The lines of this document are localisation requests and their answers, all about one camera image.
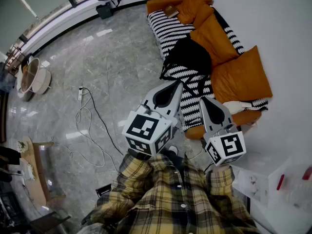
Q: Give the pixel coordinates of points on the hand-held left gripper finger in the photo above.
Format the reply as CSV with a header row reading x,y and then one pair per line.
x,y
150,99
176,103

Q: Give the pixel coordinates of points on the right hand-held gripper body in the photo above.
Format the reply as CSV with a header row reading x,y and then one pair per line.
x,y
231,145

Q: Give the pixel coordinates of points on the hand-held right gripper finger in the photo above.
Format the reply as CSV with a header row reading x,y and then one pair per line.
x,y
226,113
205,121

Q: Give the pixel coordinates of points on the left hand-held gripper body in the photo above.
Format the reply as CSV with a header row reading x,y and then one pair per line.
x,y
142,128

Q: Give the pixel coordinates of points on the black garment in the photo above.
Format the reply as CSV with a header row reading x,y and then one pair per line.
x,y
190,55

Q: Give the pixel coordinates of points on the orange sofa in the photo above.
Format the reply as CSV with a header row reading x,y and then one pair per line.
x,y
158,4

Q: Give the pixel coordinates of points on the person's left forearm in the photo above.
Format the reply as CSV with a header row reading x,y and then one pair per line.
x,y
131,177

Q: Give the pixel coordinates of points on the person's right forearm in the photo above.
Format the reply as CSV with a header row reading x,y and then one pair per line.
x,y
221,184

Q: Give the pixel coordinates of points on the small white pillow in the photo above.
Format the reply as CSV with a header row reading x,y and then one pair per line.
x,y
235,106

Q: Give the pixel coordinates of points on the square orange cushion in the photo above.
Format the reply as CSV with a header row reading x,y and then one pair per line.
x,y
241,79
195,1

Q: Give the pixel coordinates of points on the person's white shoe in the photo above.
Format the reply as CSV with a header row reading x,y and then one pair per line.
x,y
173,149

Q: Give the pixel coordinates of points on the white cabinet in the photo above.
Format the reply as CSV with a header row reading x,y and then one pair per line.
x,y
258,179

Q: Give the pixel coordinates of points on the person's dark trousers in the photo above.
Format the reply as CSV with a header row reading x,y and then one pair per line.
x,y
174,161

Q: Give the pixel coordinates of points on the red stick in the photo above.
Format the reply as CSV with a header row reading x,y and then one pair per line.
x,y
280,182

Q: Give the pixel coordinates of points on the white power strip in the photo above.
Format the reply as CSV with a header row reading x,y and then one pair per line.
x,y
80,94

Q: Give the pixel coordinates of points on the black white patterned throw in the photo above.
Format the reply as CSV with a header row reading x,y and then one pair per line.
x,y
168,30

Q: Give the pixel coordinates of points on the long orange back cushion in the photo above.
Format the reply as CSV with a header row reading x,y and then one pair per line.
x,y
212,40

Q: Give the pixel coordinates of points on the small black box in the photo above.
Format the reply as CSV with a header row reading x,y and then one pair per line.
x,y
103,190

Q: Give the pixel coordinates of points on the person's yellow plaid shirt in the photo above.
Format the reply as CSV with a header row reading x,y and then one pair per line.
x,y
170,203

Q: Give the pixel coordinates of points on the red block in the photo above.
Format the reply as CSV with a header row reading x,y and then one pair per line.
x,y
307,173

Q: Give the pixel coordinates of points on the brown book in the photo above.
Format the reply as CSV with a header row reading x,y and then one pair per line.
x,y
171,11

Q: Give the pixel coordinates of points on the small orange cushion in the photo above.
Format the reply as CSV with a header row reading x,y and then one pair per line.
x,y
204,14

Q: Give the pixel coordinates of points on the dark grey box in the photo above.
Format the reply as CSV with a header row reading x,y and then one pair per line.
x,y
104,11

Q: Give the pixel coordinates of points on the white tissue box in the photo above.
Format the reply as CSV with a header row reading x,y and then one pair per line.
x,y
28,170

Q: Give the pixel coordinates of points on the white flowers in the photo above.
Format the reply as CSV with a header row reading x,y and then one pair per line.
x,y
22,146

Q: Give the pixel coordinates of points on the wooden coffee table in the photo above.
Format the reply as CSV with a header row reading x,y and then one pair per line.
x,y
34,189

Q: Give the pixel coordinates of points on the white window ledge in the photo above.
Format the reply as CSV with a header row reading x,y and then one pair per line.
x,y
56,16

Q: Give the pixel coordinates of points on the wooden rack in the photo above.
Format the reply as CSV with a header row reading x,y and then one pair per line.
x,y
14,57

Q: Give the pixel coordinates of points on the black window bracket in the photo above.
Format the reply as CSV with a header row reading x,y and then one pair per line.
x,y
23,38
72,2

